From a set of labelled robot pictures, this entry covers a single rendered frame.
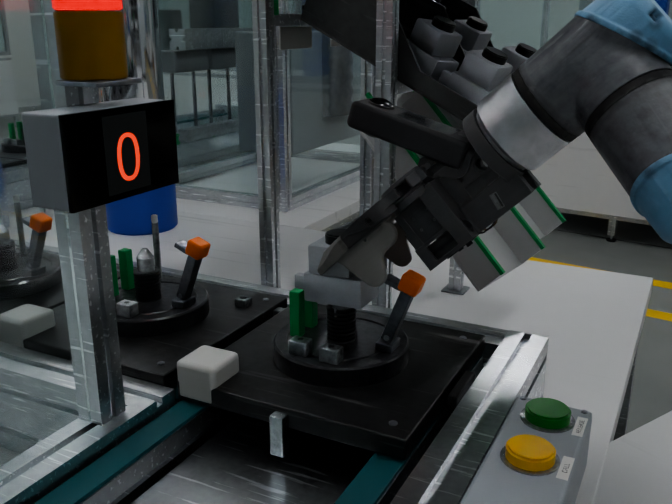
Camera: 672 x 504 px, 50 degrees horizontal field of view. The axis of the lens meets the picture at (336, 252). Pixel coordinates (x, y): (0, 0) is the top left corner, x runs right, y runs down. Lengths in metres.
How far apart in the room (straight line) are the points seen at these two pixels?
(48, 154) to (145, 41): 1.04
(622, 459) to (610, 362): 0.24
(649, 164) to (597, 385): 0.49
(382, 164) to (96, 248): 0.39
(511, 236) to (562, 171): 3.81
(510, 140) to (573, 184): 4.20
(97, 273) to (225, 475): 0.21
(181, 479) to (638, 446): 0.49
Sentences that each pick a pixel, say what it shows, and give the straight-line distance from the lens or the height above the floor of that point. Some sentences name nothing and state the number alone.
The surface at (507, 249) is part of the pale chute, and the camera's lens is 1.01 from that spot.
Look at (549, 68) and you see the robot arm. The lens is 0.60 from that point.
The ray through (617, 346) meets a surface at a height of 0.86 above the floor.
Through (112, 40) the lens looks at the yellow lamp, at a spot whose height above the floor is 1.29.
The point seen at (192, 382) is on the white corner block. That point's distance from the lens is 0.72.
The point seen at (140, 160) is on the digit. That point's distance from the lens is 0.60.
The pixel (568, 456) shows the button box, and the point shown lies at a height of 0.96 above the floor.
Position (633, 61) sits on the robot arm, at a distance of 0.58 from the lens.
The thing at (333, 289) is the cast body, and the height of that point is 1.05.
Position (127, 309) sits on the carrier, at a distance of 0.83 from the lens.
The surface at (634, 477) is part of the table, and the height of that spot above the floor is 0.86.
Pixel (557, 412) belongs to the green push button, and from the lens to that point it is 0.69.
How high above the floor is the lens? 1.30
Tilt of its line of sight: 18 degrees down
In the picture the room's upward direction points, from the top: straight up
